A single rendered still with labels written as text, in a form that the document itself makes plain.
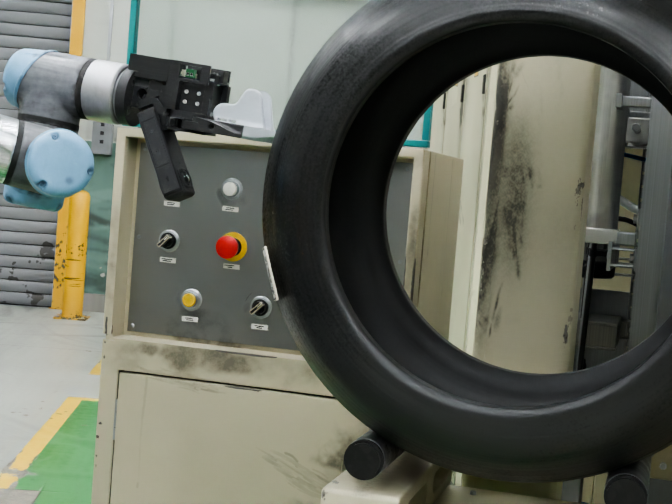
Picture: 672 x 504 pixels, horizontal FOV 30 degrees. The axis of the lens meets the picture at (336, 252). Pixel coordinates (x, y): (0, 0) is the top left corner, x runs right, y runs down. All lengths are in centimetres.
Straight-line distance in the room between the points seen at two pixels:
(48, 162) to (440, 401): 50
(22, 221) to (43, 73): 911
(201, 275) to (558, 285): 76
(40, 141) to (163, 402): 89
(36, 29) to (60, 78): 915
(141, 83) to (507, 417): 59
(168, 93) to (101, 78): 9
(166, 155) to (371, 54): 30
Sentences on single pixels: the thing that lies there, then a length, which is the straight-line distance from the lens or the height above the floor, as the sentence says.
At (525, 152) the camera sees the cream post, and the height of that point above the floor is 126.
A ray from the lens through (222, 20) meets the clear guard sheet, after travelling 221.
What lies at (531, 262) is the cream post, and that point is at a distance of 170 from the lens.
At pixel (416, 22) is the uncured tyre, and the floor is 137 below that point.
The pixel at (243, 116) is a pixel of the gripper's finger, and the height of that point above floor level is 127.
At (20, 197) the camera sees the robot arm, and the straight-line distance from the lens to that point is 156.
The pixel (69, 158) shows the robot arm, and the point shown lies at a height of 120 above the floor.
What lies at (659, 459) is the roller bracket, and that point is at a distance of 169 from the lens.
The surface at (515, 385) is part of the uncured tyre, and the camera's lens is 159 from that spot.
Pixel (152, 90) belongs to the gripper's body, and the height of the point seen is 129.
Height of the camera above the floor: 120
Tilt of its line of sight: 3 degrees down
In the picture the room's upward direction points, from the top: 5 degrees clockwise
